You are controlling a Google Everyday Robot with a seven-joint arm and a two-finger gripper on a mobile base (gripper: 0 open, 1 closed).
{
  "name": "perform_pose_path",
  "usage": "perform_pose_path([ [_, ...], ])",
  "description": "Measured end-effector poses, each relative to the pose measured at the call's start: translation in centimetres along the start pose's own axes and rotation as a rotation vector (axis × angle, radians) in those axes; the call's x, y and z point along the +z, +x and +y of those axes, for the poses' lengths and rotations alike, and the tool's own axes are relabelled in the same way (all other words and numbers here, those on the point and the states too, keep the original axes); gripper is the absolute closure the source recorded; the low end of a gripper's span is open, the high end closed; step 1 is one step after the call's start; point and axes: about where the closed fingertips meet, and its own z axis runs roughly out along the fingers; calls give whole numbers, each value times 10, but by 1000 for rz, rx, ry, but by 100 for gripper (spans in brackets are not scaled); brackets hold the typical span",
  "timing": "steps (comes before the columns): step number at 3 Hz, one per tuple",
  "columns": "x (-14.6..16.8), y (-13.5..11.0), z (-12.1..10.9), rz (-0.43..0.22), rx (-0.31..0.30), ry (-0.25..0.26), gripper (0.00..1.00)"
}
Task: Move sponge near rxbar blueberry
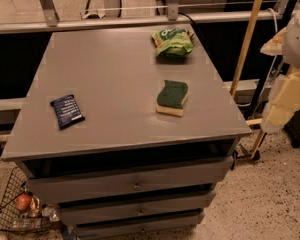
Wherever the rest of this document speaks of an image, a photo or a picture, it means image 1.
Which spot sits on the green and yellow sponge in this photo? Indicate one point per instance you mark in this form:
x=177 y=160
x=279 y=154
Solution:
x=171 y=98

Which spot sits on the middle grey drawer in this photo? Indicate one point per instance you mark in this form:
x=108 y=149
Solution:
x=137 y=205

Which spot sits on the black wire basket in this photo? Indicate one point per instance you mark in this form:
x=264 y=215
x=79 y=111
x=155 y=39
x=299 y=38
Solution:
x=37 y=218

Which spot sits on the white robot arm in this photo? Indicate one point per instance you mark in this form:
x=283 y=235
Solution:
x=291 y=45

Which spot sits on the red apple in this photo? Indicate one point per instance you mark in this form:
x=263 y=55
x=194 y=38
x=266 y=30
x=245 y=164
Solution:
x=22 y=202

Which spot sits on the grey drawer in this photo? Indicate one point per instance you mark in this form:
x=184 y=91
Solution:
x=144 y=179
x=137 y=205
x=140 y=225

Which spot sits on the green chip bag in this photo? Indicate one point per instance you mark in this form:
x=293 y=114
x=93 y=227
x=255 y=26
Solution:
x=174 y=42

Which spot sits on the bottom grey drawer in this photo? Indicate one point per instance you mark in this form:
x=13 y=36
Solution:
x=140 y=225

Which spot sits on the top grey drawer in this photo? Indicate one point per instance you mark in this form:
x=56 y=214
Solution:
x=144 y=179

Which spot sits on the blue rxbar blueberry wrapper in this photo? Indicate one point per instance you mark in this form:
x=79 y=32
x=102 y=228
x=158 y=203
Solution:
x=67 y=111

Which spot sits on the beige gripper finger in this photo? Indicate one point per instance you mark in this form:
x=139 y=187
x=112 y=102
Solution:
x=283 y=102
x=275 y=45

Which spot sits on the grey drawer cabinet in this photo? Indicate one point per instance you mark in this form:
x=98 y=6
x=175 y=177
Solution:
x=115 y=77

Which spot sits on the grey metal rail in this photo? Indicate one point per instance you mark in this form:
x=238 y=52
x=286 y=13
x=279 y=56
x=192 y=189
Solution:
x=61 y=26

